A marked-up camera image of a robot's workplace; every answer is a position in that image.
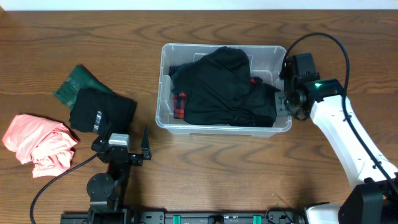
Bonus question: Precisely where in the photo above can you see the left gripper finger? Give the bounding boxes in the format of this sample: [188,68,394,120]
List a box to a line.
[141,127,152,160]
[91,124,111,152]

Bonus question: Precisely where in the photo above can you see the black garment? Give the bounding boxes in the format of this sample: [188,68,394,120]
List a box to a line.
[69,88,137,134]
[174,47,278,128]

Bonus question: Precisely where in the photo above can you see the clear plastic storage bin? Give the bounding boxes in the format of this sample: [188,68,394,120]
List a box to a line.
[155,43,292,137]

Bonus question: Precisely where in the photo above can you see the pink garment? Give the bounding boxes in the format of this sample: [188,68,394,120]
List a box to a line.
[2,114,78,178]

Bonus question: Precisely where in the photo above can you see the red plaid garment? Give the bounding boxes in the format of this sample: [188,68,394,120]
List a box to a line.
[172,77,259,120]

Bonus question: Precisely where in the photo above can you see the dark green garment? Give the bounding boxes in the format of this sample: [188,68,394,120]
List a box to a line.
[53,64,115,110]

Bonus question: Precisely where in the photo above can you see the dark teal garment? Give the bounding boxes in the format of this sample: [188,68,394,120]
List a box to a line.
[168,62,193,95]

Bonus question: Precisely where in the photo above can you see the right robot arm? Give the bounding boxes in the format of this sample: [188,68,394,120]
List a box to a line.
[275,53,397,224]

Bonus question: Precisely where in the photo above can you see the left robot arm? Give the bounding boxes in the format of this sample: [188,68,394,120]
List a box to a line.
[86,128,152,224]

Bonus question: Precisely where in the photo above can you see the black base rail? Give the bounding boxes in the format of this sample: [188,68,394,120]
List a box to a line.
[60,210,306,224]

